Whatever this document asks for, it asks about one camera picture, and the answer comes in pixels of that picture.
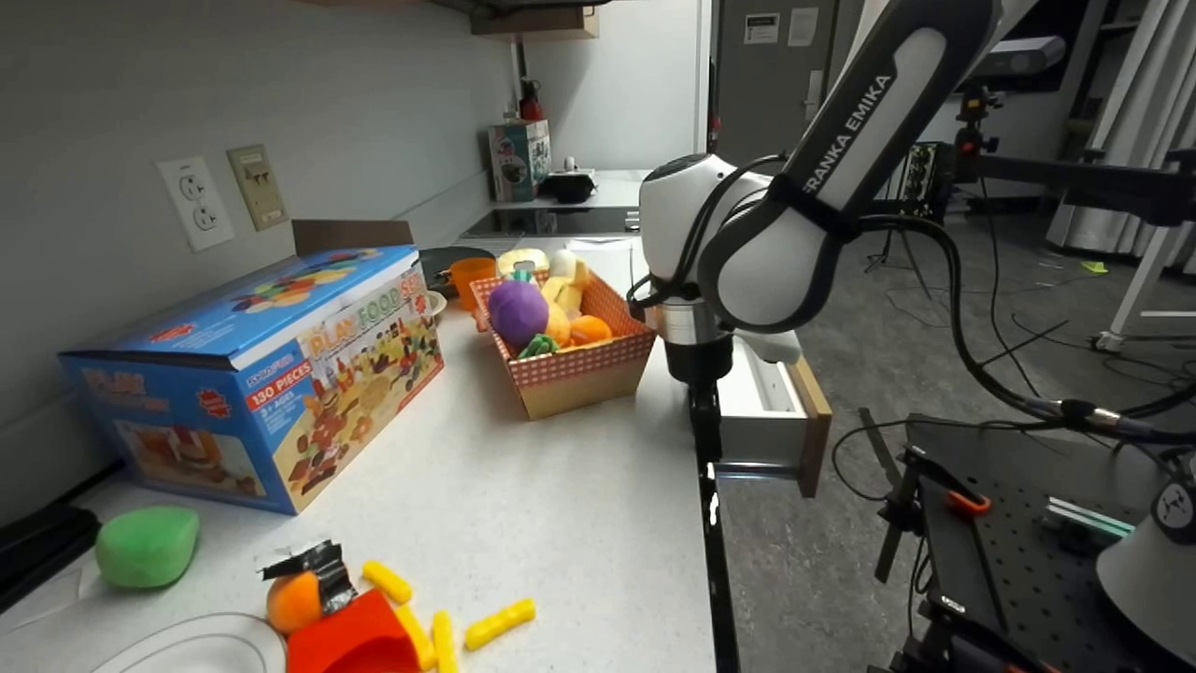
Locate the orange toy fruit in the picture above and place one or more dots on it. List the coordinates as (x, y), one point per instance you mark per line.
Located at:
(587, 329)

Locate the orange handled clamp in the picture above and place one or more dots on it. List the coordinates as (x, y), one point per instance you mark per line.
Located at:
(959, 493)

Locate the orange toy cup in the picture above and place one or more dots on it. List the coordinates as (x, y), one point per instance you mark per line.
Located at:
(464, 275)

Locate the green toy pepper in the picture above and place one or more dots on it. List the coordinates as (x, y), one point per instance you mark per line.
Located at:
(145, 547)

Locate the blue toy food box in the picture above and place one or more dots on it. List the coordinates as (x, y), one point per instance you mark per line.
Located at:
(265, 385)

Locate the wooden top drawer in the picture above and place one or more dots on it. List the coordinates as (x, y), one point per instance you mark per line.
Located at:
(776, 415)

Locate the white wall outlet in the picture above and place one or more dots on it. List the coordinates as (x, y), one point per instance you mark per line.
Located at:
(197, 202)

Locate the purple toy eggplant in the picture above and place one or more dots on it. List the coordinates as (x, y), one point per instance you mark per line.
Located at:
(518, 311)

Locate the red checkered cardboard basket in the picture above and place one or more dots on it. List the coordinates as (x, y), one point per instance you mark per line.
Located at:
(575, 375)

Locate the black optical breadboard table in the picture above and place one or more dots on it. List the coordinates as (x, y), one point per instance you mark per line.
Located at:
(1019, 567)

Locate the red toy fries holder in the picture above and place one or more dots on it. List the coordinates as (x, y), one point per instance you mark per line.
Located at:
(364, 637)

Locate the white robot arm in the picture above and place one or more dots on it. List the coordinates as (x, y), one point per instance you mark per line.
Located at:
(740, 253)

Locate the black induction cooktop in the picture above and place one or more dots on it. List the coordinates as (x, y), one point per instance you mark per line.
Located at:
(553, 220)

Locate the orange toy ball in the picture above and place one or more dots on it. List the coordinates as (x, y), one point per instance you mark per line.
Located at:
(291, 604)

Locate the beige light switch plate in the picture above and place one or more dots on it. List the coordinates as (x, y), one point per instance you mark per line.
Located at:
(256, 186)

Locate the white plate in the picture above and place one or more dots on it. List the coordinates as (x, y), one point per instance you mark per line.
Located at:
(204, 645)

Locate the small kitchen appliance box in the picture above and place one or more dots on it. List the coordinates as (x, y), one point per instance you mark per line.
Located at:
(518, 158)

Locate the yellow toy fry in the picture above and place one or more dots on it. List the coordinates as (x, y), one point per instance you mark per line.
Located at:
(497, 621)

